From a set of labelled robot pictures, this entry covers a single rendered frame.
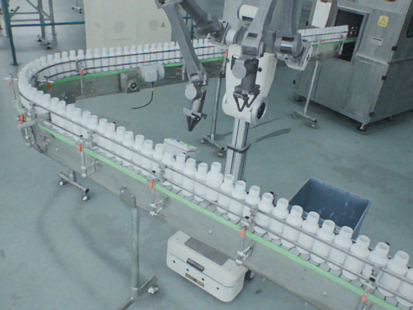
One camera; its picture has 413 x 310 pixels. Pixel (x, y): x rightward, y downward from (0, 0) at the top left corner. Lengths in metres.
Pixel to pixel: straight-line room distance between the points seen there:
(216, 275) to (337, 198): 0.86
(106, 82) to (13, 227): 1.27
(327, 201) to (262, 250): 0.66
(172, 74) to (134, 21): 2.42
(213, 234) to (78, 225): 1.63
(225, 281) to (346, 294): 1.04
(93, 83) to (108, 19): 2.56
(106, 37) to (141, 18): 0.58
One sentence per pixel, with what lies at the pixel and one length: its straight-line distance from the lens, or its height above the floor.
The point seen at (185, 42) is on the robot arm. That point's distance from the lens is 1.73.
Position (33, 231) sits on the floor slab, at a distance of 3.11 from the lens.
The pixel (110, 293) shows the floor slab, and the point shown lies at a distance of 2.61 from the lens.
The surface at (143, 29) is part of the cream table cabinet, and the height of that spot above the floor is 0.71.
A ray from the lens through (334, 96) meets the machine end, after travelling 5.32.
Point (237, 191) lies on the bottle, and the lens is 1.50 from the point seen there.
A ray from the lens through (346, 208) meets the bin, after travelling 2.08.
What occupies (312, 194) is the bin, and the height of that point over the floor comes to 0.86.
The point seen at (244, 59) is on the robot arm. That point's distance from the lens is 1.42.
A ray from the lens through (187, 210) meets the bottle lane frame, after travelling 1.67.
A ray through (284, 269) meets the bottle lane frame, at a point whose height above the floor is 0.92.
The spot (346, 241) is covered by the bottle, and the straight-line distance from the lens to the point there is 1.42.
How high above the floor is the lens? 1.99
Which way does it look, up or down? 31 degrees down
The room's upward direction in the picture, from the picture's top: 6 degrees clockwise
